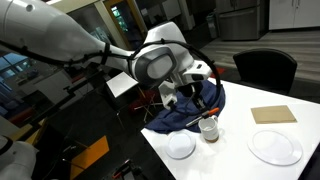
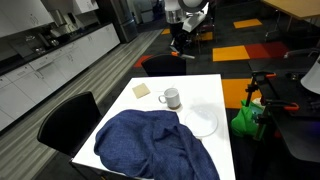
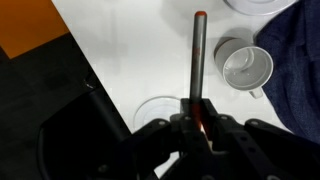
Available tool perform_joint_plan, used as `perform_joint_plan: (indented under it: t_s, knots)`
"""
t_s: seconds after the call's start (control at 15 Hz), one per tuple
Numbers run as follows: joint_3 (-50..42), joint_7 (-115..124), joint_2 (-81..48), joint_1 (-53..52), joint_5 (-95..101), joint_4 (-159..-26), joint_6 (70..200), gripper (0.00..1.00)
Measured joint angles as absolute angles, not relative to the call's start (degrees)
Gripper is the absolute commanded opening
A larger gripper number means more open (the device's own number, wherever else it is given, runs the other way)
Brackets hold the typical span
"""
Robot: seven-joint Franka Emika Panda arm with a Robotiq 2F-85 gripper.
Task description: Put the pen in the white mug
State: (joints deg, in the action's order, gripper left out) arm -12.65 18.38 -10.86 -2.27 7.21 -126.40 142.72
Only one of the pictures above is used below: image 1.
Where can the small white side table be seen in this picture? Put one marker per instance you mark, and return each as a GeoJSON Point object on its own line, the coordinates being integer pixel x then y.
{"type": "Point", "coordinates": [121, 84]}

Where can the white plate at edge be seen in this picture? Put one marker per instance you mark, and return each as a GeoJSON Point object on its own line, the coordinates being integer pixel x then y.
{"type": "Point", "coordinates": [275, 147]}

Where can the grey pen with orange cap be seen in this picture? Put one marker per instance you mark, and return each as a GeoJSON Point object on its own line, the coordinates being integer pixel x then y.
{"type": "Point", "coordinates": [203, 116]}

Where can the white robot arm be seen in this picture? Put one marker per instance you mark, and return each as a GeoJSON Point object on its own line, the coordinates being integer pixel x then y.
{"type": "Point", "coordinates": [50, 30]}

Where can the stainless steel fridge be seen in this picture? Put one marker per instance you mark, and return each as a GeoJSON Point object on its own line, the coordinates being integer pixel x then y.
{"type": "Point", "coordinates": [240, 20]}

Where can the black chair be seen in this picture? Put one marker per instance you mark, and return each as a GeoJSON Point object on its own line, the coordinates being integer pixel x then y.
{"type": "Point", "coordinates": [266, 68]}

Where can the white kitchen base cabinets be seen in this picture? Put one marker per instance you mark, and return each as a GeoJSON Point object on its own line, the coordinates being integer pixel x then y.
{"type": "Point", "coordinates": [295, 13]}

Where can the white mug with brown base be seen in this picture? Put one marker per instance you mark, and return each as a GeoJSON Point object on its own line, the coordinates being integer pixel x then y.
{"type": "Point", "coordinates": [209, 130]}

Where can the white round plate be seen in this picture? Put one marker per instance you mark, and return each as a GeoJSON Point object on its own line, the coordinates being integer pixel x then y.
{"type": "Point", "coordinates": [180, 145]}

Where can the white rounded device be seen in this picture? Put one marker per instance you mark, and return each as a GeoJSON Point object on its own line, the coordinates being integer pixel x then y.
{"type": "Point", "coordinates": [15, 158]}

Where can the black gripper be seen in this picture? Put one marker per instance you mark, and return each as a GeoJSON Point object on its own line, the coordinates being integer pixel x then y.
{"type": "Point", "coordinates": [199, 90]}

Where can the blue woven cloth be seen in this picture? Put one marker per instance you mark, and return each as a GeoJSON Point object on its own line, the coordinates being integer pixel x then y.
{"type": "Point", "coordinates": [170, 120]}

